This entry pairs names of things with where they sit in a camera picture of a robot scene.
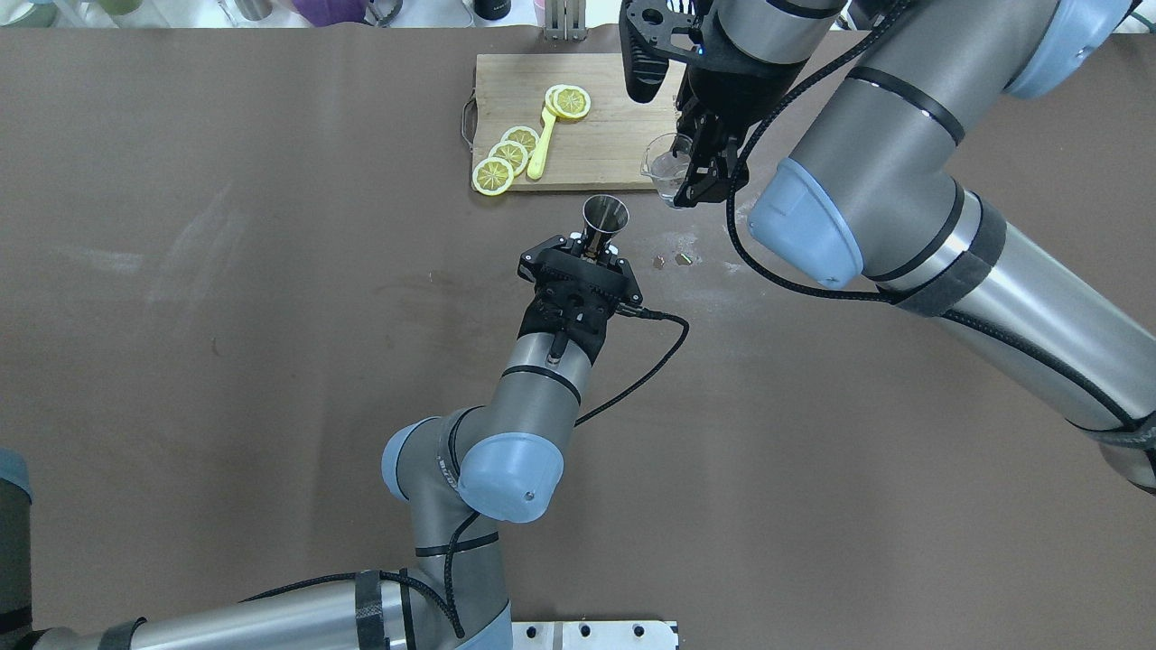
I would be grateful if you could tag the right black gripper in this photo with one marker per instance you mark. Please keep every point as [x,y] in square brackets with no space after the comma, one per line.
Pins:
[730,97]

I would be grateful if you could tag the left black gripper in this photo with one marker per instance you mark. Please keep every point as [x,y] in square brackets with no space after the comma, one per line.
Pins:
[539,318]

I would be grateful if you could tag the clear glass cup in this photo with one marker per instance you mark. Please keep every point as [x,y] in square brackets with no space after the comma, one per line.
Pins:
[666,163]

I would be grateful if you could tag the metal jigger measuring cup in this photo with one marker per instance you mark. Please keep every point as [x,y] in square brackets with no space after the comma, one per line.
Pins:
[604,217]

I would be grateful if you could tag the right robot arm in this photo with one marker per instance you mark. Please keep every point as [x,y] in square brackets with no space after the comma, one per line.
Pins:
[865,192]

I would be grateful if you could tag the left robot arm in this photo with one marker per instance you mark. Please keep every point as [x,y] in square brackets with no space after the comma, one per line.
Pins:
[460,475]

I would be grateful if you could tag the wooden cutting board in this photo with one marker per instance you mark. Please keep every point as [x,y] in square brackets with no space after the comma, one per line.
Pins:
[602,151]

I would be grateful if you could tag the yellow lemon slice on stick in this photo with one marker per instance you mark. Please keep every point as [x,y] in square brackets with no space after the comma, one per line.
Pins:
[562,103]

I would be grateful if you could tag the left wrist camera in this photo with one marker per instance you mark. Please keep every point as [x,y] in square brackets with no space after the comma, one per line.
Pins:
[561,260]

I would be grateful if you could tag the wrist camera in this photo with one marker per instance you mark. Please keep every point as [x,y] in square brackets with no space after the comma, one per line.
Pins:
[653,33]
[561,260]

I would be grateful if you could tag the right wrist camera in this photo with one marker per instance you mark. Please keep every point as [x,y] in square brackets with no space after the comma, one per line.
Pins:
[653,33]

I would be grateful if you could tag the aluminium frame post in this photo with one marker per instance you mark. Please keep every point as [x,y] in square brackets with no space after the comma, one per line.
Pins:
[564,20]

